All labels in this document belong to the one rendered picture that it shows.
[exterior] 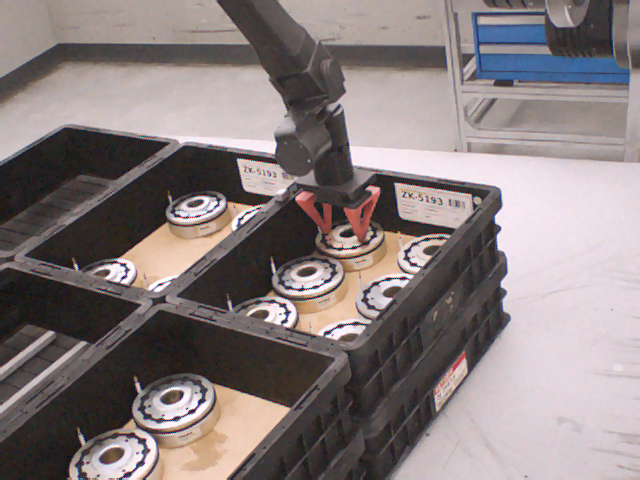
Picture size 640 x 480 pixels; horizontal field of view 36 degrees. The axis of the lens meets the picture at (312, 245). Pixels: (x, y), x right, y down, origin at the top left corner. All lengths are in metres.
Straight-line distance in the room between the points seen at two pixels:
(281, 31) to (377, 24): 3.13
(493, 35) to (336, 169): 1.95
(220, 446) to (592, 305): 0.64
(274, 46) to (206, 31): 3.57
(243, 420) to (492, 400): 0.36
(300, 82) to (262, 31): 0.10
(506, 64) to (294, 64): 2.05
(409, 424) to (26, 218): 0.86
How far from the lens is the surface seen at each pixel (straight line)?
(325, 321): 1.35
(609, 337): 1.49
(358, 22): 4.46
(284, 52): 1.30
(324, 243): 1.47
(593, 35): 2.08
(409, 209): 1.49
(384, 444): 1.25
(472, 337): 1.40
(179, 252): 1.60
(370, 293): 1.34
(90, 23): 5.28
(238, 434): 1.21
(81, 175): 1.96
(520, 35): 3.26
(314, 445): 1.11
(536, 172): 1.93
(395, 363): 1.23
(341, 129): 1.37
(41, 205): 1.89
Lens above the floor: 1.60
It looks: 30 degrees down
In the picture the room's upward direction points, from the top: 11 degrees counter-clockwise
